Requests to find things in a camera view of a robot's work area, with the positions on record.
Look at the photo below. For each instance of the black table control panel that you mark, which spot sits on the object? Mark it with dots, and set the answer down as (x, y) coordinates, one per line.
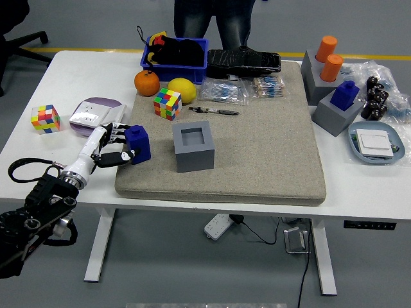
(369, 225)

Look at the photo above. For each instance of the black capacitor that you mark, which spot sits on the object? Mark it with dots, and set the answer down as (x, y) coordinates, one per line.
(383, 97)
(372, 105)
(374, 115)
(382, 109)
(379, 88)
(372, 81)

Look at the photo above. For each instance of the pastel rubik's cube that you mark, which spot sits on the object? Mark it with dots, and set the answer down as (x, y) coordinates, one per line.
(45, 119)

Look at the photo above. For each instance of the orange cylinder seal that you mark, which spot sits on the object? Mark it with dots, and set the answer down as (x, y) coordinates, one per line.
(331, 67)
(326, 46)

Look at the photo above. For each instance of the yellow red tool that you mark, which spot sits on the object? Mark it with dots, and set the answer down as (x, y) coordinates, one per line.
(157, 34)

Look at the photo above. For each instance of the grey-brown fabric mat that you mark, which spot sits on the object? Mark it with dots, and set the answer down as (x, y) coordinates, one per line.
(257, 144)

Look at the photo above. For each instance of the blue plastic bin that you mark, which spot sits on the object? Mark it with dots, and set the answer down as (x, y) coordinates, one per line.
(180, 73)

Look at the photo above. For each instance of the person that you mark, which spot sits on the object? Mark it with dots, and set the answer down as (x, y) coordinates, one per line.
(192, 19)

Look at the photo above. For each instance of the bag of tan resistors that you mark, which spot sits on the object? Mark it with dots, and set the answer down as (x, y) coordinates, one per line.
(268, 86)

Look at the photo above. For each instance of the black silver pen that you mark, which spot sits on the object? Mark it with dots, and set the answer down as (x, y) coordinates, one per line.
(218, 111)

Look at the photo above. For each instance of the white power strip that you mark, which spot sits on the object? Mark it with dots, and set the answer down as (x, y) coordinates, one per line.
(218, 226)

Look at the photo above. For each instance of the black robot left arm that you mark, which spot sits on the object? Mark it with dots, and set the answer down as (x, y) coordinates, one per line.
(45, 199)

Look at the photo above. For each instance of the white switch panel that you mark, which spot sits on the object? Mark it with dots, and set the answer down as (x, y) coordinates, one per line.
(117, 112)
(374, 142)

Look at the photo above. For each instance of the yellow lemon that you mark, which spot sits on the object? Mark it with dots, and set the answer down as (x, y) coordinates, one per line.
(182, 90)

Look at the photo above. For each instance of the black office chair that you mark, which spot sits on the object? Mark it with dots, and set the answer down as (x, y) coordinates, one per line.
(13, 48)

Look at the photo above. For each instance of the orange fruit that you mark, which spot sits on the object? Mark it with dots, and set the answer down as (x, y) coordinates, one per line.
(146, 83)

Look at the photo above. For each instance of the blue seal stamp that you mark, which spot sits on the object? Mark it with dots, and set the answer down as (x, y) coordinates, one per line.
(344, 96)
(139, 144)

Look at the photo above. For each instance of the white table leg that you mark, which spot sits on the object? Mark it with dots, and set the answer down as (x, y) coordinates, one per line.
(99, 247)
(324, 260)

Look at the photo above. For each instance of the purple plate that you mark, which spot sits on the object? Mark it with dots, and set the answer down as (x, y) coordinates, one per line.
(106, 102)

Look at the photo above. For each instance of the silver metal bracket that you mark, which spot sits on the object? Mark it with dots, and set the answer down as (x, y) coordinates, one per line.
(295, 240)

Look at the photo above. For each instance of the bag of blue resistors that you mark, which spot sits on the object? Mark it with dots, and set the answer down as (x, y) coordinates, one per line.
(223, 91)

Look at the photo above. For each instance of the black wrapped keyboard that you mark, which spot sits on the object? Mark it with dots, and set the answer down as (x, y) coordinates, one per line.
(244, 62)

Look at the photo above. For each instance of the blue-grey tray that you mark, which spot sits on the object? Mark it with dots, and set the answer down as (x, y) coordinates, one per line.
(398, 138)

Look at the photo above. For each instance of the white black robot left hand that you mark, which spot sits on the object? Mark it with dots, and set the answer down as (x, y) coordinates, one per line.
(86, 150)

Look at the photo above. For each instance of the grey square seal holder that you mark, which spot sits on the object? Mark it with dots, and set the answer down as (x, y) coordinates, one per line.
(194, 158)
(306, 62)
(334, 120)
(318, 90)

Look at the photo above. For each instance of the white wall socket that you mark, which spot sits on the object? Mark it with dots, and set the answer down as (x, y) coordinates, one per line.
(88, 114)

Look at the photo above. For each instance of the bright rubik's cube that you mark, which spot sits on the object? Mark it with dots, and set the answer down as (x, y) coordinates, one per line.
(167, 104)

